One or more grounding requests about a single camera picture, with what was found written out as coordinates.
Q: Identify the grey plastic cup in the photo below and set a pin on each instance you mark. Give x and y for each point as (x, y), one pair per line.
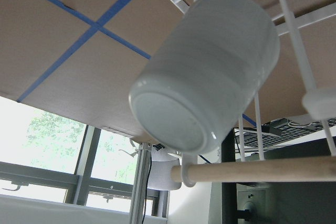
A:
(205, 74)

